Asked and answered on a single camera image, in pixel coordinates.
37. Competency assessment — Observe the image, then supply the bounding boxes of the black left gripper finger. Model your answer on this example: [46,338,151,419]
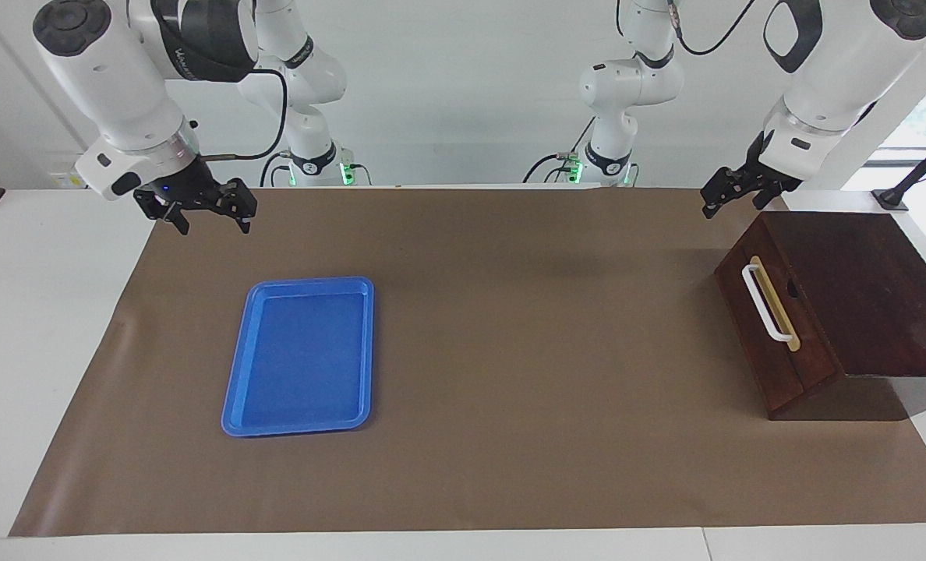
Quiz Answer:
[702,190,754,220]
[702,166,744,203]

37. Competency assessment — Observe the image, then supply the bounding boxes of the white drawer handle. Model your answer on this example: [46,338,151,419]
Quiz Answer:
[741,263,796,344]

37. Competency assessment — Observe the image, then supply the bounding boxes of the wooden drawer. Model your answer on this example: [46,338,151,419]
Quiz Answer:
[715,217,846,418]

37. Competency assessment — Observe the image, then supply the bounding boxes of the dark wooden drawer cabinet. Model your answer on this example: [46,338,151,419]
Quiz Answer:
[715,210,926,422]

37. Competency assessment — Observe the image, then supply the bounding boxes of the blue plastic tray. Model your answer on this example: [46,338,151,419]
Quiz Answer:
[221,276,375,438]

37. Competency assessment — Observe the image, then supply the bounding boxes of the brown paper table mat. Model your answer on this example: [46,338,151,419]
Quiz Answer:
[9,185,926,538]

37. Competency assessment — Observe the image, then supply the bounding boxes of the black right base cables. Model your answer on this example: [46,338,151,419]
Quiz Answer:
[259,150,373,188]

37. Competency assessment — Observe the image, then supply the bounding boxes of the black base cables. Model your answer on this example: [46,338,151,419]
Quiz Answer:
[522,117,596,185]
[259,150,373,188]

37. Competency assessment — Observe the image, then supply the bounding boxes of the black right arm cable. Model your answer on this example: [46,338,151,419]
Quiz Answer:
[198,69,288,162]

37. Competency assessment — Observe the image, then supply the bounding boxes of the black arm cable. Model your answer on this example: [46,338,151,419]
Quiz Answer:
[198,69,288,162]
[666,0,756,57]

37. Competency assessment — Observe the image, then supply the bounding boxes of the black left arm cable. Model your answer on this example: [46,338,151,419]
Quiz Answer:
[666,0,756,57]

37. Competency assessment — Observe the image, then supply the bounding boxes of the black camera stand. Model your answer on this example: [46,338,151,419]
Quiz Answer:
[872,127,926,212]

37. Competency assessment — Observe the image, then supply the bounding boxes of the black left base cables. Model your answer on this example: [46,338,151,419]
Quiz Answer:
[522,117,596,185]

